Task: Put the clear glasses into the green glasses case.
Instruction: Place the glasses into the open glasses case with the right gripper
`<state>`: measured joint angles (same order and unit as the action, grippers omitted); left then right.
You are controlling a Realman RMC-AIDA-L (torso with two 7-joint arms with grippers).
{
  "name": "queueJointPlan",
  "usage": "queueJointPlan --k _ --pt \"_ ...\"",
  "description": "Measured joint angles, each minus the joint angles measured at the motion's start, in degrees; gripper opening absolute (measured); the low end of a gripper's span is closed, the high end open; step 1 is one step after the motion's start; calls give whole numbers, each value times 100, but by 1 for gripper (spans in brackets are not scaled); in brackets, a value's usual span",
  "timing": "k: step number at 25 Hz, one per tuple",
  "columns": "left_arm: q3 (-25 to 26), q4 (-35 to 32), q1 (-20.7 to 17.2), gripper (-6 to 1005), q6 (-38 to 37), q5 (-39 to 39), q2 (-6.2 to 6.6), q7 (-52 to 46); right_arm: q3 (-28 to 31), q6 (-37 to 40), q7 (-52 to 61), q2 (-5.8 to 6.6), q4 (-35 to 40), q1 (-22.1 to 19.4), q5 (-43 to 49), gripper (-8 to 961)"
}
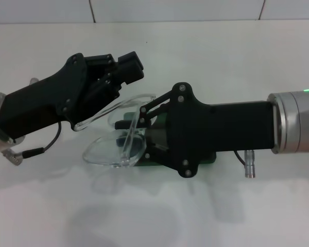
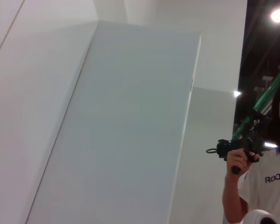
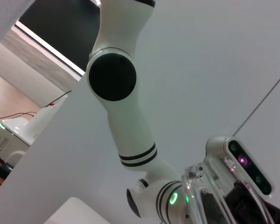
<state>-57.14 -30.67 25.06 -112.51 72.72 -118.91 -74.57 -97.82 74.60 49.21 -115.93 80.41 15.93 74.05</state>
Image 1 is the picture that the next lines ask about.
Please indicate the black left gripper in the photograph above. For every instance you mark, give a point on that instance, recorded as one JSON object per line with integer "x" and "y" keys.
{"x": 41, "y": 103}

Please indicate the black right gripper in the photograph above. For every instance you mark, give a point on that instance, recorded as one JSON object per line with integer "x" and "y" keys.
{"x": 221, "y": 126}

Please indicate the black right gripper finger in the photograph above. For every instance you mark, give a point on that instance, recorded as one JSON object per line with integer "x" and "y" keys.
{"x": 123, "y": 124}

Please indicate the green glasses case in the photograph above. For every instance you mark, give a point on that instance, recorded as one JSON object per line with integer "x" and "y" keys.
{"x": 154, "y": 164}

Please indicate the clear transparent glasses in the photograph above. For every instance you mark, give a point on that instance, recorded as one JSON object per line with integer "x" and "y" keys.
{"x": 105, "y": 154}

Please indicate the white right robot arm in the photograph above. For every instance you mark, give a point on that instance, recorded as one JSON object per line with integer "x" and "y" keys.
{"x": 298, "y": 123}

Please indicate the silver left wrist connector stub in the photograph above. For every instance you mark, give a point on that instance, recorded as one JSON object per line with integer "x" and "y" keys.
{"x": 34, "y": 81}

